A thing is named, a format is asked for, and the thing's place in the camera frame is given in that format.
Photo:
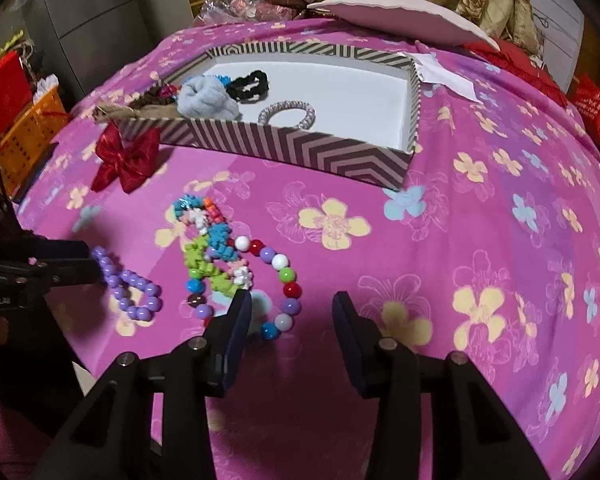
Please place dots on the clear plastic bag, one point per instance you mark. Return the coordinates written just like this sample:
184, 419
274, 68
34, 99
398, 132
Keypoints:
240, 5

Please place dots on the burlap bow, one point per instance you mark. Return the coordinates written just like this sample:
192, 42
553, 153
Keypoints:
120, 111

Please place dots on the white fluffy scrunchie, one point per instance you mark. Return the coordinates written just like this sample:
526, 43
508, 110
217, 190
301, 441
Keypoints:
205, 97

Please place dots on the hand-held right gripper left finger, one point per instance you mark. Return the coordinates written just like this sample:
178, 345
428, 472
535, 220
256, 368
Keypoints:
237, 330

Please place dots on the red cushion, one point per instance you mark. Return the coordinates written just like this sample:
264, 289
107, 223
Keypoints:
520, 60

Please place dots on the grey cabinet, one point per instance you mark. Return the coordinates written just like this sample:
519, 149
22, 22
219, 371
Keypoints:
105, 10

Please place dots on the orange plastic basket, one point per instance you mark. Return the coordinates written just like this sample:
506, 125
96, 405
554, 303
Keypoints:
30, 125

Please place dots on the striped cardboard box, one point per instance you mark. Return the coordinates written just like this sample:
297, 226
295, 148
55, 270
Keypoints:
330, 90

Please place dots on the black scrunchie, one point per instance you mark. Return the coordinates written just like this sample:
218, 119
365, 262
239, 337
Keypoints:
232, 90

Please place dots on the pink floral blanket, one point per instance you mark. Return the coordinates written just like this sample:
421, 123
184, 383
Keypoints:
430, 210

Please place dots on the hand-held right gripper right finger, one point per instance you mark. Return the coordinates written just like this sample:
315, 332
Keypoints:
347, 340

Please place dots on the brown scrunchie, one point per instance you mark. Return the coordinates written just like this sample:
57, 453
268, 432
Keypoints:
150, 100

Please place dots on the white cloth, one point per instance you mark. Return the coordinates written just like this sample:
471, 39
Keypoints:
45, 85

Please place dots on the white paper card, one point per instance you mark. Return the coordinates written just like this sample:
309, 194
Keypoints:
445, 75

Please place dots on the red satin bow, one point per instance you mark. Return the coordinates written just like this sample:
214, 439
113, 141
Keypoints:
125, 160

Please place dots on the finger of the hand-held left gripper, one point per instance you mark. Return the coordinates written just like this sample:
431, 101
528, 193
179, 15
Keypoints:
55, 247
70, 272

